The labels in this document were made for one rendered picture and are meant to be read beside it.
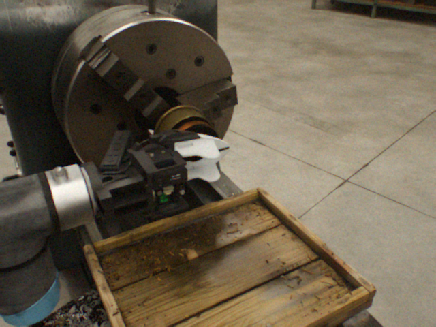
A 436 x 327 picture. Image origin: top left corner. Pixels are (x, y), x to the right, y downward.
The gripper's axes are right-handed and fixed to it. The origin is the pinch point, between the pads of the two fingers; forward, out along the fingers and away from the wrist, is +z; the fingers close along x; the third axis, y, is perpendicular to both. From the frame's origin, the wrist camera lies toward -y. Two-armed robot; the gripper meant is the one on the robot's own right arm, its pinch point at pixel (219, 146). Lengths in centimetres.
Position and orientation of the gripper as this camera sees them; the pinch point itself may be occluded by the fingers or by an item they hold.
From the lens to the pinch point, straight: 61.2
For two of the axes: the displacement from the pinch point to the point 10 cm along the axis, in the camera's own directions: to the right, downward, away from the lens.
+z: 8.8, -2.5, 4.1
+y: 4.8, 4.6, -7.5
